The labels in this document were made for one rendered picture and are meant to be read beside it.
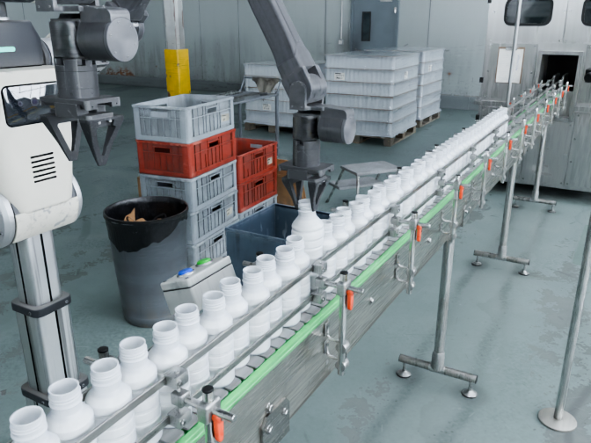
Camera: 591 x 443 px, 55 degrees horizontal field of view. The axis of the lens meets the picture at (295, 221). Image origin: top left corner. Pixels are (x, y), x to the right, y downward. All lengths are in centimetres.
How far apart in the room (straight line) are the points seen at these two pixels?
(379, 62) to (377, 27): 427
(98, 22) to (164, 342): 45
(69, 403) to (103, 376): 5
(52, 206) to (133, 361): 66
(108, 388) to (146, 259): 228
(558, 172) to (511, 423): 352
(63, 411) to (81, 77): 45
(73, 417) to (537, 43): 532
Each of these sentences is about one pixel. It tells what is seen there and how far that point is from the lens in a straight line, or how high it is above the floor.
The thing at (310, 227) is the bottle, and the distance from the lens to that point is 120.
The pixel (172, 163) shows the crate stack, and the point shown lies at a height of 76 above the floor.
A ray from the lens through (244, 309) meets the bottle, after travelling 101.
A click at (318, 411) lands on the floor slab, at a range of 259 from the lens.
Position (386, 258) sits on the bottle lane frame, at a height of 99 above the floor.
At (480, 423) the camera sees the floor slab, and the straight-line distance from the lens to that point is 265.
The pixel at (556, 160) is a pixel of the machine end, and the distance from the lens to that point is 581.
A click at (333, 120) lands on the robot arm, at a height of 141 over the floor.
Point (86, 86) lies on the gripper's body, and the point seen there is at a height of 151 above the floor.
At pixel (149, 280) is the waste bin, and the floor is 30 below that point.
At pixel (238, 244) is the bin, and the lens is 188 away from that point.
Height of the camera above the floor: 159
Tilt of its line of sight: 19 degrees down
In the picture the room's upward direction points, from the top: straight up
